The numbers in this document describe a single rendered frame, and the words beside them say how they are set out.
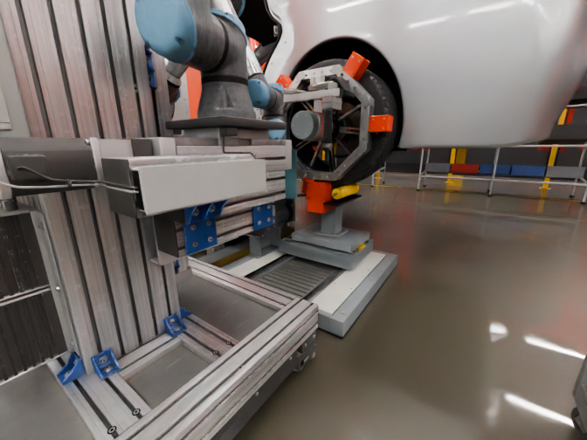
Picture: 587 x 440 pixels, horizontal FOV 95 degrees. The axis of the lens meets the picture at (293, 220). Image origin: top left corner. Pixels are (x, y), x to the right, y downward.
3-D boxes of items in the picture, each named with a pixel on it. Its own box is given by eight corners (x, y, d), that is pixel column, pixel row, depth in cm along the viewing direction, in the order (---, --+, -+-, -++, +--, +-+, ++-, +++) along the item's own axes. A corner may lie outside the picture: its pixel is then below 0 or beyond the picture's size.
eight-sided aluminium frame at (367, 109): (369, 182, 135) (377, 60, 121) (364, 183, 130) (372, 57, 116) (282, 175, 165) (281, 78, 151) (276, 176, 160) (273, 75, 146)
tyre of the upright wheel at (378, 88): (413, 67, 135) (304, 68, 169) (402, 55, 117) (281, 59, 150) (384, 194, 158) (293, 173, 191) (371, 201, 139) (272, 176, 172)
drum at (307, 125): (334, 140, 141) (335, 112, 138) (314, 140, 124) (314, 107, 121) (311, 140, 149) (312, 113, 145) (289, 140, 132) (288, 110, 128)
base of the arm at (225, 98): (224, 117, 61) (221, 69, 58) (185, 121, 70) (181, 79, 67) (267, 121, 73) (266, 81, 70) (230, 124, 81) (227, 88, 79)
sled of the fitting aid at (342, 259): (372, 251, 177) (373, 237, 174) (350, 271, 148) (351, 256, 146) (307, 237, 204) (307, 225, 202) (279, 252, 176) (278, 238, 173)
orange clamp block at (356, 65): (359, 81, 129) (370, 62, 124) (352, 78, 122) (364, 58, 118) (348, 73, 131) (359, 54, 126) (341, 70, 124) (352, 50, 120)
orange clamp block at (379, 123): (373, 133, 130) (392, 132, 125) (367, 132, 124) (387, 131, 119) (374, 117, 128) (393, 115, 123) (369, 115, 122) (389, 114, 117)
